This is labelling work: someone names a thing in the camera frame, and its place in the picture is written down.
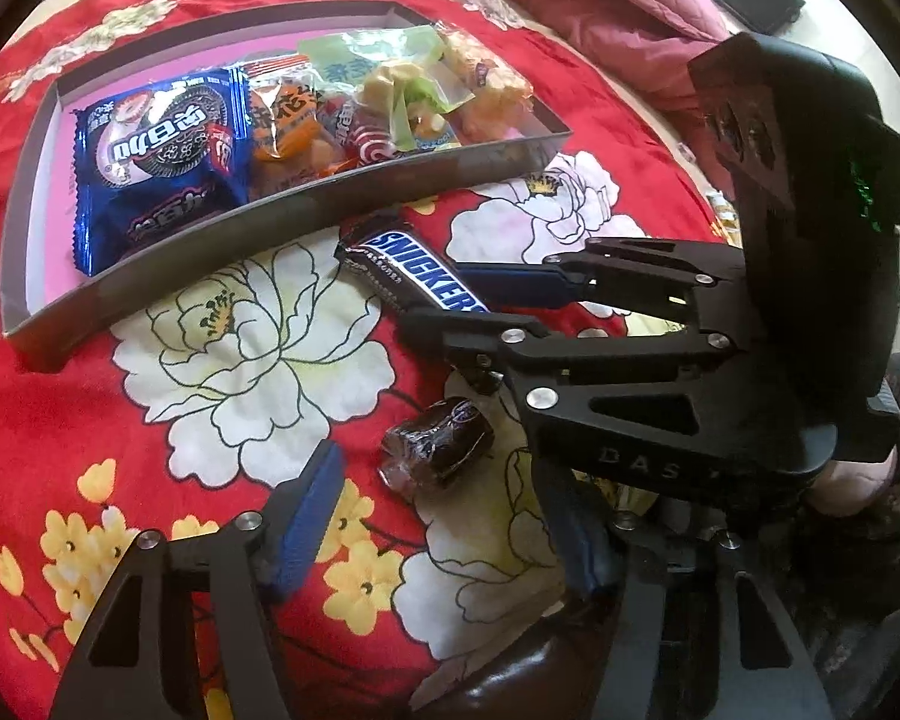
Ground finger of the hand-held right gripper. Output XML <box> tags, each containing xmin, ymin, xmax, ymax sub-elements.
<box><xmin>397</xmin><ymin>307</ymin><xmax>833</xmax><ymax>496</ymax></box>
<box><xmin>457</xmin><ymin>236</ymin><xmax>751</xmax><ymax>335</ymax></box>

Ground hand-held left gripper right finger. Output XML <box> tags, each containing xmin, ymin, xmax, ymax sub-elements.
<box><xmin>536</xmin><ymin>457</ymin><xmax>833</xmax><ymax>720</ymax></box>

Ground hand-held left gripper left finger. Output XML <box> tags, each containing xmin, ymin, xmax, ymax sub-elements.
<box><xmin>49</xmin><ymin>439</ymin><xmax>346</xmax><ymax>720</ymax></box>

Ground dark chocolate bar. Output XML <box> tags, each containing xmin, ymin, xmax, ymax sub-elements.
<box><xmin>335</xmin><ymin>210</ymin><xmax>492</xmax><ymax>316</ymax></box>

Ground small dark candy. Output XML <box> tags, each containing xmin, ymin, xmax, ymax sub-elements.
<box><xmin>377</xmin><ymin>396</ymin><xmax>496</xmax><ymax>496</ymax></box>

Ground clear yellow cracker packet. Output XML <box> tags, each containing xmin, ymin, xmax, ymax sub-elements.
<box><xmin>435</xmin><ymin>30</ymin><xmax>533</xmax><ymax>143</ymax></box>

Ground red snack packet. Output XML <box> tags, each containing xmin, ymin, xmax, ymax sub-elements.
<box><xmin>319</xmin><ymin>90</ymin><xmax>406</xmax><ymax>170</ymax></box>

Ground green label round pastry packet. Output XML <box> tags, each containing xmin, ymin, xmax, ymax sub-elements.
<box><xmin>300</xmin><ymin>24</ymin><xmax>473</xmax><ymax>155</ymax></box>

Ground orange clear snack packet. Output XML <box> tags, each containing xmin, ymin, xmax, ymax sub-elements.
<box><xmin>240</xmin><ymin>52</ymin><xmax>346</xmax><ymax>200</ymax></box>

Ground grey shallow cardboard box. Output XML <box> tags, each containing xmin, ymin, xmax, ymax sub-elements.
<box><xmin>0</xmin><ymin>1</ymin><xmax>575</xmax><ymax>374</ymax></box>

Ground blue cookie packet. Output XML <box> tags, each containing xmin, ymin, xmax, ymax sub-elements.
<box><xmin>71</xmin><ymin>67</ymin><xmax>252</xmax><ymax>278</ymax></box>

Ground person's right hand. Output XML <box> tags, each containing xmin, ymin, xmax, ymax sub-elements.
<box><xmin>806</xmin><ymin>461</ymin><xmax>900</xmax><ymax>511</ymax></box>

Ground red floral blanket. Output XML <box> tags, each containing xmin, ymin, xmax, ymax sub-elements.
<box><xmin>0</xmin><ymin>0</ymin><xmax>728</xmax><ymax>720</ymax></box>

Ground dark patterned pants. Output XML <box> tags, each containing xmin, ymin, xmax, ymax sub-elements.
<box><xmin>780</xmin><ymin>349</ymin><xmax>900</xmax><ymax>720</ymax></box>

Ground pink book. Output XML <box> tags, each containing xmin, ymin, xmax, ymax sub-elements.
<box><xmin>28</xmin><ymin>19</ymin><xmax>421</xmax><ymax>316</ymax></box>

